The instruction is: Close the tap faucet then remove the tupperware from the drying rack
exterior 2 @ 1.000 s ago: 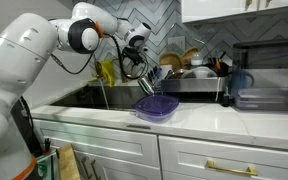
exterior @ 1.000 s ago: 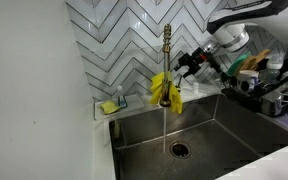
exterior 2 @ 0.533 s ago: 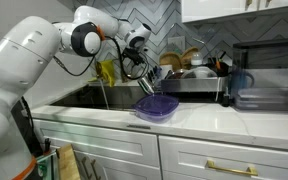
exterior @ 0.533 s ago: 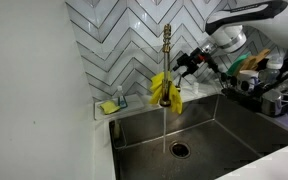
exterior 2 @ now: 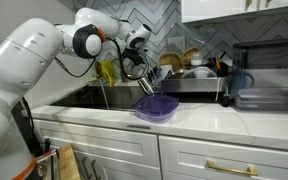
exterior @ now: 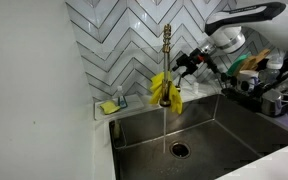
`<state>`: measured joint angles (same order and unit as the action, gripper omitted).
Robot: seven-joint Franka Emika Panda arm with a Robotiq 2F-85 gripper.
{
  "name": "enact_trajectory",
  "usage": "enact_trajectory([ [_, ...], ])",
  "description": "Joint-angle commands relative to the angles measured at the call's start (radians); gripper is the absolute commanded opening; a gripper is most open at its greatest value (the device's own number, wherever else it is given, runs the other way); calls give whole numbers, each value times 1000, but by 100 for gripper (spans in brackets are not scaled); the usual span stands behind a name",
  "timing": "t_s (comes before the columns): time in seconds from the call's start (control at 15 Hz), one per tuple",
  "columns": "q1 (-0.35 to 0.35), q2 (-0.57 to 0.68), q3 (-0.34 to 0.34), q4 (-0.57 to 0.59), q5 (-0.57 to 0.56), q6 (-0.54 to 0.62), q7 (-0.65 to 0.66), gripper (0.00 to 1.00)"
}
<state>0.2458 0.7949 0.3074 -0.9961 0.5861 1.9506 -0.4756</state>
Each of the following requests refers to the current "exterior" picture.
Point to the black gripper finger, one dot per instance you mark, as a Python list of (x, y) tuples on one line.
[(190, 71), (182, 62)]

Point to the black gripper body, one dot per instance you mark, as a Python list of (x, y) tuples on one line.
[(199, 58)]

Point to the gold spring kitchen faucet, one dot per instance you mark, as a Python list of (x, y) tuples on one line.
[(166, 36)]

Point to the small white bottle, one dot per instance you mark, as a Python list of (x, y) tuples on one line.
[(195, 88)]

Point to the yellow rubber glove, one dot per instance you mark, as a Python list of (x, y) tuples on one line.
[(175, 96)]

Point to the round bamboo plate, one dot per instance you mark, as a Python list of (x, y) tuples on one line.
[(249, 63)]

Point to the white mug blue print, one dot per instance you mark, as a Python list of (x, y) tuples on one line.
[(248, 78)]

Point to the white sponge tray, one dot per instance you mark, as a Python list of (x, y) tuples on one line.
[(134, 103)]

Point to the bamboo cutting board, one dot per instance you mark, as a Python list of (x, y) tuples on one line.
[(262, 55)]

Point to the running water stream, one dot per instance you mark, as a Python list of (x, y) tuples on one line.
[(164, 130)]

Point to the clear soap bottle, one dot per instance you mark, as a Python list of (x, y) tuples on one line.
[(121, 98)]

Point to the clear baby bottle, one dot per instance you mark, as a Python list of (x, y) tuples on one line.
[(273, 66)]

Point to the sink drain strainer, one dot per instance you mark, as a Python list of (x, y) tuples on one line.
[(180, 150)]

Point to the stainless steel sink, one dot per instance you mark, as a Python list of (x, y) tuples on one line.
[(224, 143)]

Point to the steel utensil cup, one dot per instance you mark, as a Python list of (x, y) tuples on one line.
[(272, 101)]

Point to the yellow sponge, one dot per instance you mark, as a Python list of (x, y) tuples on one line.
[(109, 107)]

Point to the small sink caddy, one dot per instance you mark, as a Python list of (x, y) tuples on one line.
[(117, 130)]

